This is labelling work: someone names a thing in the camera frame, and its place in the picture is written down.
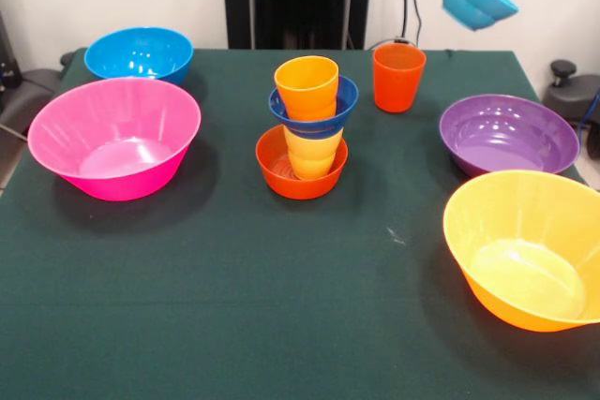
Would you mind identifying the orange cup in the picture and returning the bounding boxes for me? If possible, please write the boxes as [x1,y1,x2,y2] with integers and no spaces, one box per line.
[274,55,340,121]

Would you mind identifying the blue cable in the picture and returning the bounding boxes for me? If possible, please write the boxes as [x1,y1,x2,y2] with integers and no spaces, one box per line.
[577,90,600,132]

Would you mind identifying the yellow cup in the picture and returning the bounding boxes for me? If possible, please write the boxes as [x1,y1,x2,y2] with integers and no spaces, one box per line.
[282,124,345,181]

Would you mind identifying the medium sky blue bowl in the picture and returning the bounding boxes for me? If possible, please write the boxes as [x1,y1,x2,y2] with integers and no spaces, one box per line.
[83,26,195,87]

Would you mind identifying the large yellow bowl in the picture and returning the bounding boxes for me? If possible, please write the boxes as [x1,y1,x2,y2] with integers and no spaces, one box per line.
[442,169,600,333]

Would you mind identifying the large pink bowl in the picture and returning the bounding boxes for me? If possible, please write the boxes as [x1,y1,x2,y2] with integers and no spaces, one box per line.
[26,76,203,202]

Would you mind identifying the red cup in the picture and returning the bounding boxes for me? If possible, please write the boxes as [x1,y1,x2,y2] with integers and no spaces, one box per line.
[372,42,428,114]

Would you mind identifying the small red bowl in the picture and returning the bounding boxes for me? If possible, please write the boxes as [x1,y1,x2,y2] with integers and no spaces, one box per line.
[254,124,349,200]

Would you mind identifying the purple bowl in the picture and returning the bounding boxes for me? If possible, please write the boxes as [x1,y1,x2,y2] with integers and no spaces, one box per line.
[438,94,581,177]

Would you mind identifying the dark green tablecloth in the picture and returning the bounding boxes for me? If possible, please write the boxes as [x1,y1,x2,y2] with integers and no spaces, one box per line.
[0,47,600,400]

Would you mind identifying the black stand foot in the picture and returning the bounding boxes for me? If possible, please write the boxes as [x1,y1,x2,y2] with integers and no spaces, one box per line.
[543,59,600,123]
[0,67,65,139]

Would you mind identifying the small dark blue bowl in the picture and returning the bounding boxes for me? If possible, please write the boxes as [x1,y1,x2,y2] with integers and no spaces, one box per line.
[267,75,360,140]

